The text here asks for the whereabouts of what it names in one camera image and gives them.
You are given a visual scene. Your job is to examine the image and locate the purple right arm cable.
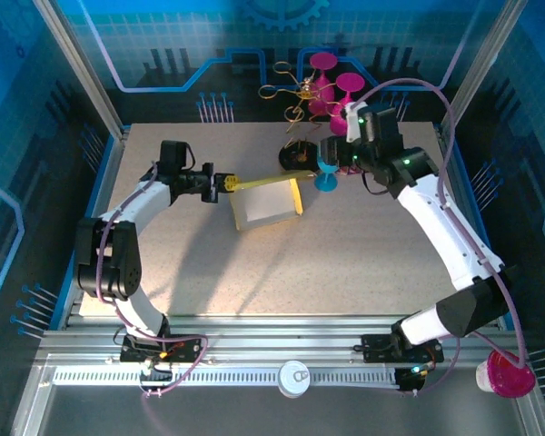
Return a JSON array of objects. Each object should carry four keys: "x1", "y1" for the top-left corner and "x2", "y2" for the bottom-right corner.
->
[{"x1": 352, "y1": 78, "x2": 528, "y2": 399}]

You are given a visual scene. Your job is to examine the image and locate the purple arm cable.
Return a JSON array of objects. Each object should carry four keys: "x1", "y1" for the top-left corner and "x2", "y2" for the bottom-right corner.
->
[
  {"x1": 352, "y1": 78, "x2": 528, "y2": 399},
  {"x1": 94, "y1": 161, "x2": 209, "y2": 401}
]

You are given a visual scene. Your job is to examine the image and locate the gold wire stand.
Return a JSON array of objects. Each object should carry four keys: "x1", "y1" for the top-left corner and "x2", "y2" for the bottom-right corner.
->
[{"x1": 258, "y1": 61, "x2": 346, "y2": 173}]

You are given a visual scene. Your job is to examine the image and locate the aluminium left side rail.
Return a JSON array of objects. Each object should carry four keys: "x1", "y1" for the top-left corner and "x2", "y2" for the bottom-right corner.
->
[{"x1": 63, "y1": 126, "x2": 131, "y2": 331}]

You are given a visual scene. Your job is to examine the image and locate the aluminium right side rail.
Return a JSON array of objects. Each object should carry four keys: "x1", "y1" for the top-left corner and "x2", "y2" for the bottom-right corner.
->
[{"x1": 435, "y1": 124, "x2": 517, "y2": 331}]

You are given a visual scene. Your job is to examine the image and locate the aluminium front frame rails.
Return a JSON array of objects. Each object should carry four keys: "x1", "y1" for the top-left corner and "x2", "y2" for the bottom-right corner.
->
[{"x1": 35, "y1": 312, "x2": 528, "y2": 369}]

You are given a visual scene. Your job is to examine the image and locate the aluminium right frame post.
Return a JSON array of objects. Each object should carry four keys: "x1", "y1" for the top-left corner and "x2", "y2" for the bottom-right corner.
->
[{"x1": 438, "y1": 0, "x2": 514, "y2": 137}]

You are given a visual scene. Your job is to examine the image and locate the aluminium rail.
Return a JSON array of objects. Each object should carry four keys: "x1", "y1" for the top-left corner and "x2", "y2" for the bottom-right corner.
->
[
  {"x1": 435, "y1": 124, "x2": 517, "y2": 331},
  {"x1": 63, "y1": 126, "x2": 131, "y2": 331}
]

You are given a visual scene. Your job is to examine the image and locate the slotted white cable duct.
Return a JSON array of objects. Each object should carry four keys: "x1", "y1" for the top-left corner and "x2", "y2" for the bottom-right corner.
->
[{"x1": 52, "y1": 366, "x2": 414, "y2": 388}]

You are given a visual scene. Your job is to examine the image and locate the aluminium left frame post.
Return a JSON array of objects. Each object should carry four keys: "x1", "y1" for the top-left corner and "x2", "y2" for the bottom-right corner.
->
[{"x1": 32, "y1": 0, "x2": 129, "y2": 140}]

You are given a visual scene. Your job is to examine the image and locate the yellow and white paper box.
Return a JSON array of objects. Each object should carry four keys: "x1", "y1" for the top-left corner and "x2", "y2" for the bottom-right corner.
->
[{"x1": 228, "y1": 168, "x2": 317, "y2": 232}]

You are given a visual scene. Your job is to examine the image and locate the white pull-tab tin can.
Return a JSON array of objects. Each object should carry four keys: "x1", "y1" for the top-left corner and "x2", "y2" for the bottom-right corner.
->
[{"x1": 277, "y1": 360, "x2": 312, "y2": 400}]

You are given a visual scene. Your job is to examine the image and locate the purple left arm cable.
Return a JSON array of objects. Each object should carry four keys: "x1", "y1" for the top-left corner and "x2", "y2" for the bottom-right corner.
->
[{"x1": 94, "y1": 161, "x2": 209, "y2": 401}]

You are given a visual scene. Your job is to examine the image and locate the blue plastic goblet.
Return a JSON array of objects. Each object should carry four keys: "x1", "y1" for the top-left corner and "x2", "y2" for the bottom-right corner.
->
[{"x1": 313, "y1": 147, "x2": 342, "y2": 193}]

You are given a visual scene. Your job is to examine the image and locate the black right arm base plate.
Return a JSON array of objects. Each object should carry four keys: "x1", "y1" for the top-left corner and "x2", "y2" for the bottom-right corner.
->
[{"x1": 361, "y1": 333, "x2": 444, "y2": 364}]

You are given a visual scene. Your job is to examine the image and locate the aluminium frame post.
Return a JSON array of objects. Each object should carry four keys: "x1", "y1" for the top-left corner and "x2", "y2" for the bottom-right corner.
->
[
  {"x1": 438, "y1": 0, "x2": 514, "y2": 137},
  {"x1": 32, "y1": 0, "x2": 129, "y2": 140}
]

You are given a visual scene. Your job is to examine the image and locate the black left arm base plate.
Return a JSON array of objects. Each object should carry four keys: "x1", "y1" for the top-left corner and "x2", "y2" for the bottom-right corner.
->
[{"x1": 120, "y1": 333, "x2": 213, "y2": 364}]

